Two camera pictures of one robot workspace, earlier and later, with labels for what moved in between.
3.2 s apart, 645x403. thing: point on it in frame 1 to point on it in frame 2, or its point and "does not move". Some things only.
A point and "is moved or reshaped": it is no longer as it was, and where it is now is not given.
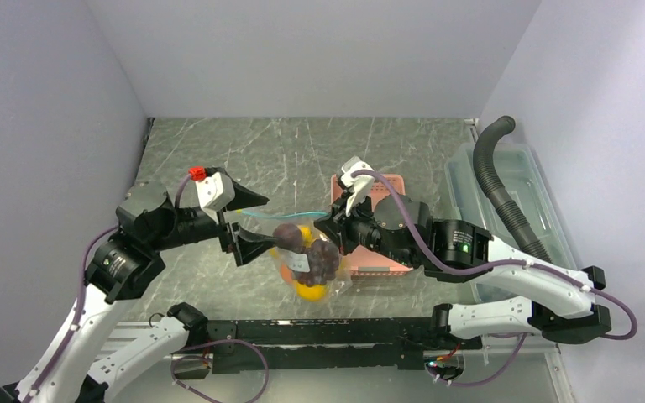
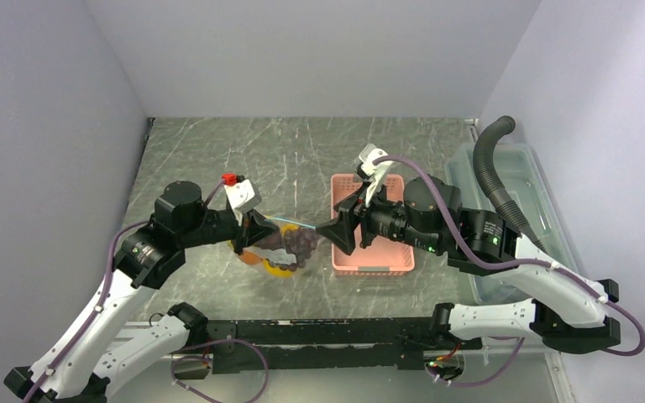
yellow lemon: (311, 293) to (276, 271)
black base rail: (317, 344) does not move
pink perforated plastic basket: (361, 261) does not move
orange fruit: (286, 274) is moved or reshaped
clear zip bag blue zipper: (311, 264) is moved or reshaped
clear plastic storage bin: (519, 171) does not move
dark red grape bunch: (322, 259) to (299, 242)
